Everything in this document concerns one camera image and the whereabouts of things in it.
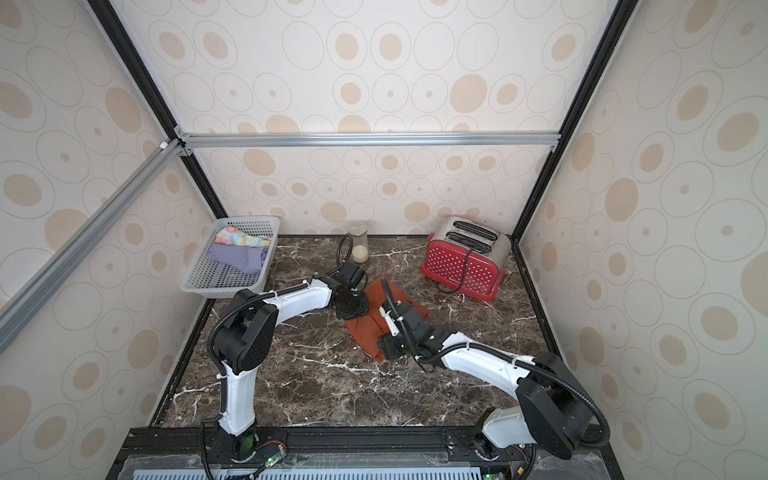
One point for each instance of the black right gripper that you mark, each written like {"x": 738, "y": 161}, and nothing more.
{"x": 396, "y": 344}

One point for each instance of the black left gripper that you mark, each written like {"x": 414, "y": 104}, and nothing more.
{"x": 363, "y": 311}

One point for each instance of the rust orange skirt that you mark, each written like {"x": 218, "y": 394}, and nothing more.
{"x": 368, "y": 329}

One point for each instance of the lavender purple skirt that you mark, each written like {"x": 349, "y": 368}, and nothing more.
{"x": 244, "y": 259}

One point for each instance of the floral pastel skirt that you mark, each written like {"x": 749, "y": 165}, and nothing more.
{"x": 231, "y": 236}

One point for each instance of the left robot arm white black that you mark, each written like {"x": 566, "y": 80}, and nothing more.
{"x": 241, "y": 341}

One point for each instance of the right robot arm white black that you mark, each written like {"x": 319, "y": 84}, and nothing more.
{"x": 553, "y": 410}

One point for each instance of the glass jar with white powder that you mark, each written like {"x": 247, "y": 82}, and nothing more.
{"x": 358, "y": 233}

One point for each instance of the red polka dot toaster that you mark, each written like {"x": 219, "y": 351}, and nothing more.
{"x": 467, "y": 257}

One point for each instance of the white plastic perforated basket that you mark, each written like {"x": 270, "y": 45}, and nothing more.
{"x": 211, "y": 279}

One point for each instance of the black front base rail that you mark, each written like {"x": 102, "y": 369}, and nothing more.
{"x": 347, "y": 453}

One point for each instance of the horizontal aluminium frame bar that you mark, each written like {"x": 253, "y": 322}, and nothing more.
{"x": 389, "y": 139}

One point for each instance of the black left corner post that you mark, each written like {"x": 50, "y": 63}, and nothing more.
{"x": 108, "y": 19}

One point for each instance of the black corner post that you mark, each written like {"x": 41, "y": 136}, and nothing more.
{"x": 108, "y": 19}
{"x": 605, "y": 49}

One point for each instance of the diagonal aluminium frame bar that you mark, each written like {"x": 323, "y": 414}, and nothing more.
{"x": 22, "y": 308}

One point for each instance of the black right corner post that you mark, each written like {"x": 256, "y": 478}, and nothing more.
{"x": 605, "y": 49}

